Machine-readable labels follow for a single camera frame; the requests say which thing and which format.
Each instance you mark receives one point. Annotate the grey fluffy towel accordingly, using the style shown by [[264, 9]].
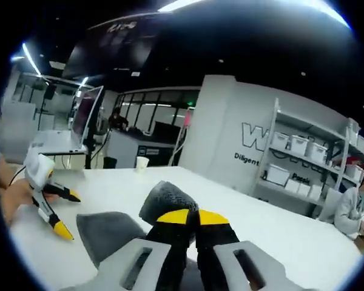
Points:
[[109, 233]]

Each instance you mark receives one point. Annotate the black flat monitor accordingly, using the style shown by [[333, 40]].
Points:
[[168, 131]]

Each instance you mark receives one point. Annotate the white desk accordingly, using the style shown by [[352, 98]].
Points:
[[57, 141]]

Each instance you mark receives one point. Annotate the large computer monitor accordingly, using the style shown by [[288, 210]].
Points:
[[86, 118]]

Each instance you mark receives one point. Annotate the grey counter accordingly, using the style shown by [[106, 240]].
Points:
[[124, 145]]

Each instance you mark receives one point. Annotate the white paper cup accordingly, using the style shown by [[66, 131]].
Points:
[[142, 164]]

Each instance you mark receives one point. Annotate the row of white storage bins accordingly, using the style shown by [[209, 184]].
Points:
[[297, 144]]

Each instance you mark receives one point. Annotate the pink hanging item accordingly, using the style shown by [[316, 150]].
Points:
[[187, 119]]

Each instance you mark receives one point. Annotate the dark ceiling display screen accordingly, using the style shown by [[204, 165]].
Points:
[[115, 45]]

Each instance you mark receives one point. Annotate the white shelf unit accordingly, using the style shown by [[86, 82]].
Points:
[[309, 121]]

